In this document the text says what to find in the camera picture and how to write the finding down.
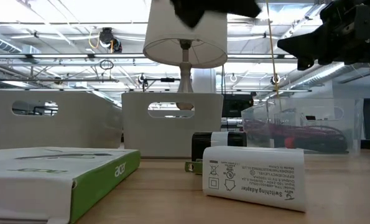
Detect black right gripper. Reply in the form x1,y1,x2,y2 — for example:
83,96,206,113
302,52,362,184
277,0,370,72

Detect red and black cables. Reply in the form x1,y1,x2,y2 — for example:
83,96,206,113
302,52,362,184
243,119,349,153

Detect black cable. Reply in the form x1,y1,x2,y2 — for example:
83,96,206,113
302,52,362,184
296,132,349,154

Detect white switching power adapter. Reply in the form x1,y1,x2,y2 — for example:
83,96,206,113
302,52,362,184
184,145,308,213

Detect black USB charger white label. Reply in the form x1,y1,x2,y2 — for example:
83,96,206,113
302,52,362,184
191,131,248,163

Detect white green Acer box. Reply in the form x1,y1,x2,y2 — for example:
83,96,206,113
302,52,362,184
0,146,142,224

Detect clear plastic bin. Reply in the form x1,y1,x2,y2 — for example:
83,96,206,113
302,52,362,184
241,97,364,156

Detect grey plastic bin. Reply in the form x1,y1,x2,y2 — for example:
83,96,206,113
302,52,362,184
121,91,224,159
0,89,124,151

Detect silver table lamp white shade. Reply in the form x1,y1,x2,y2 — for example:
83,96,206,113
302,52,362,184
142,0,228,111

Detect black ceiling-mounted device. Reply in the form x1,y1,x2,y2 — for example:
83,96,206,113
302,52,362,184
98,27,123,54

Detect black mesh computer case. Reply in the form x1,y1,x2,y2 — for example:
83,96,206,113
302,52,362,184
221,94,254,118

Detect yellow extension cord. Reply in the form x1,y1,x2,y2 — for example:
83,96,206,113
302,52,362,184
265,0,282,105

